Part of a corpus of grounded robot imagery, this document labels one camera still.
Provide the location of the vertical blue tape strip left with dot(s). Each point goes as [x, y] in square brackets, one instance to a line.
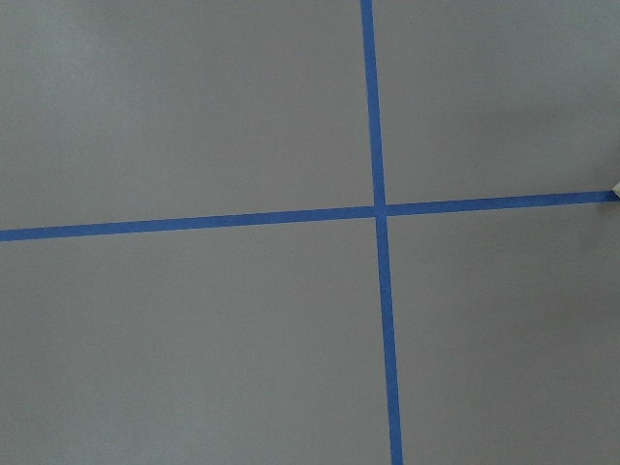
[381, 228]

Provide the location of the white object at table edge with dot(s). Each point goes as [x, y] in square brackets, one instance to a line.
[616, 189]

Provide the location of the long horizontal blue tape strip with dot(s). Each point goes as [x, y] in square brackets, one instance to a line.
[307, 216]

